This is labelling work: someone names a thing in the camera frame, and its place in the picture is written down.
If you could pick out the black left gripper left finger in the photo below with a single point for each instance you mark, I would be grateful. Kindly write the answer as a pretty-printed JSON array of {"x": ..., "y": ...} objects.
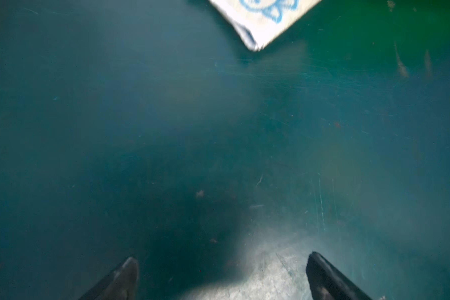
[{"x": 119, "y": 284}]

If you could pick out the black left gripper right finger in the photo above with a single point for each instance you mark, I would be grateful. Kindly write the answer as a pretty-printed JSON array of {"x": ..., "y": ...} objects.
[{"x": 326, "y": 282}]

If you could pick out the teal patterned towel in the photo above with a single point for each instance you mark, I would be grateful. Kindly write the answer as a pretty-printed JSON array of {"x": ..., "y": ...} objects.
[{"x": 260, "y": 22}]

